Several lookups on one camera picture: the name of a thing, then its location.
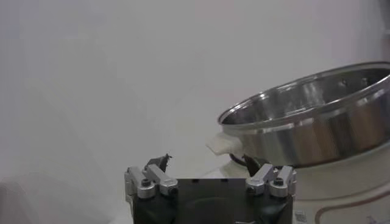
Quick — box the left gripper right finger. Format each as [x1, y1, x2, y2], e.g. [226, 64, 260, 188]
[243, 153, 298, 198]

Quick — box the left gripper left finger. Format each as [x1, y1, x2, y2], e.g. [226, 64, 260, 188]
[124, 153, 180, 200]

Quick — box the stainless steel steamer basket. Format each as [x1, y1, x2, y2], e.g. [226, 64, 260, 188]
[217, 61, 390, 169]

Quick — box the cream electric cooker base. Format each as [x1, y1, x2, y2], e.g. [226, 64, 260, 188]
[205, 132, 390, 224]

